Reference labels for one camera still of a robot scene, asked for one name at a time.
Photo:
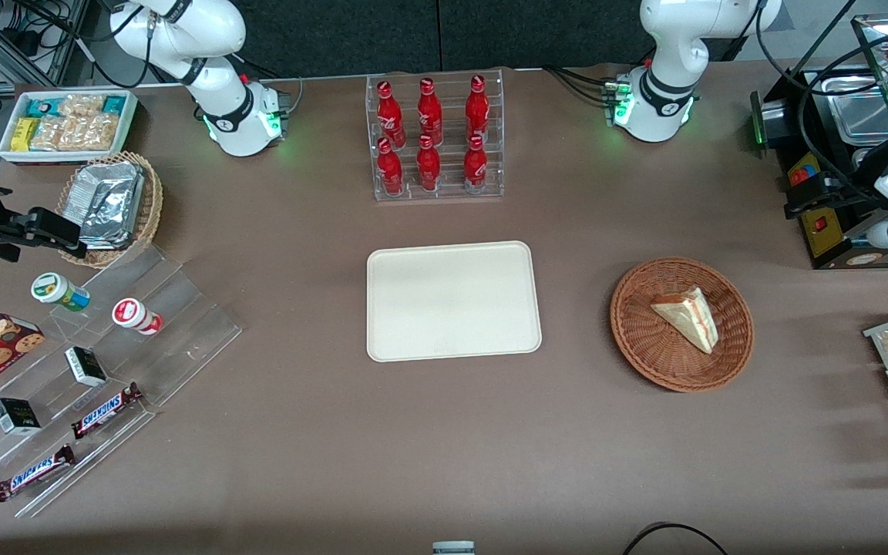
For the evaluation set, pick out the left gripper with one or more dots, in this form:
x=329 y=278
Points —
x=839 y=203

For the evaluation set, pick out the triangle sandwich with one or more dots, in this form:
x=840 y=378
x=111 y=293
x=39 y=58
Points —
x=691 y=316

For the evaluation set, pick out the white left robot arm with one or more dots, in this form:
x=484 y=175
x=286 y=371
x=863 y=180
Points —
x=660 y=46

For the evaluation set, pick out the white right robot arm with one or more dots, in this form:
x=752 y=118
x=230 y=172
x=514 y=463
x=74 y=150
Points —
x=220 y=100

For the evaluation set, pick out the small tan wicker basket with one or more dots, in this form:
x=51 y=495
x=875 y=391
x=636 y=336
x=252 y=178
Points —
x=153 y=204

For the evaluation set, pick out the brown wicker basket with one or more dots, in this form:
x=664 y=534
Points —
x=644 y=339

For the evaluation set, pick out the cream plastic tray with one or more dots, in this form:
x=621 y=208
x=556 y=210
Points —
x=452 y=301

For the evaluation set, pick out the red round knob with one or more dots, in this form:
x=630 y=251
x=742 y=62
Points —
x=799 y=176

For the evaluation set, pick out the black food warmer case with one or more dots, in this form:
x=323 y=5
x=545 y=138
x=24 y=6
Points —
x=825 y=247

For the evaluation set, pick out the green lid cup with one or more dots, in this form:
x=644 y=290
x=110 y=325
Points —
x=55 y=289

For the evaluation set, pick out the silver foil package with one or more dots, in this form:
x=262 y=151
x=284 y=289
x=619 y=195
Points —
x=105 y=179
x=109 y=220

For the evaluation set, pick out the clear bag of crackers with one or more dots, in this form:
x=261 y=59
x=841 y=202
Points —
x=81 y=105
x=102 y=131
x=47 y=134
x=74 y=132

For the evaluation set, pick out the yellow snack packet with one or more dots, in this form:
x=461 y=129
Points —
x=24 y=133

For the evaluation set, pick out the red lid cup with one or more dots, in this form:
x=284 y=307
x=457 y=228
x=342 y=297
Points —
x=132 y=314

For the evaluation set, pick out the teal snack packet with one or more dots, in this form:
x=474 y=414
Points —
x=114 y=104
x=44 y=107

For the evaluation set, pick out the small black box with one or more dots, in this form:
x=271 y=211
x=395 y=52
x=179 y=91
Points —
x=16 y=416
x=85 y=366

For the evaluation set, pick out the white rectangular snack bin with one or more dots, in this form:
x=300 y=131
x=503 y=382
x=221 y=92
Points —
x=128 y=116

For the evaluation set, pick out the clear acrylic stepped shelf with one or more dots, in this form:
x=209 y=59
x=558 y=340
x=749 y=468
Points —
x=182 y=331

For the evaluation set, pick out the snickers bar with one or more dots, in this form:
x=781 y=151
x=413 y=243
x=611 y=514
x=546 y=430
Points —
x=34 y=473
x=105 y=411

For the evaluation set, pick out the red cola bottle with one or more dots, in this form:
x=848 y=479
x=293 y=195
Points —
x=390 y=171
x=428 y=168
x=429 y=112
x=390 y=116
x=475 y=168
x=477 y=112

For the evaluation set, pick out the clear acrylic bottle rack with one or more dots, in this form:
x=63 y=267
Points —
x=448 y=196

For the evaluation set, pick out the small grey object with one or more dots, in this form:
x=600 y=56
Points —
x=453 y=548

